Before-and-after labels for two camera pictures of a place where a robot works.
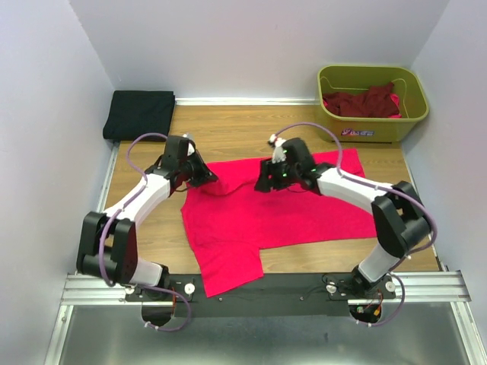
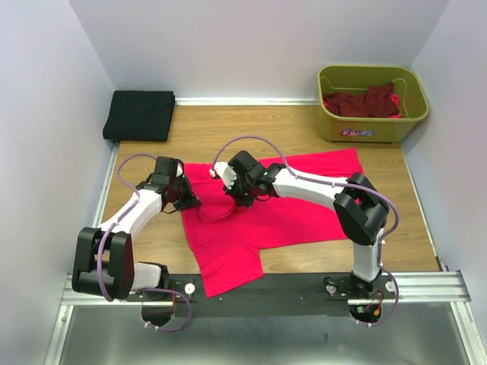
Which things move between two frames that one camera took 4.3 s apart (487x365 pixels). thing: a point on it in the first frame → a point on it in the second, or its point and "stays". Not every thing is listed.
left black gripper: x=205 y=176 → x=191 y=200
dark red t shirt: x=377 y=102 stays
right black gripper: x=268 y=169 → x=239 y=201
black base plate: x=273 y=295 stays
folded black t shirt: x=134 y=112 stays
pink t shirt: x=232 y=221 stays
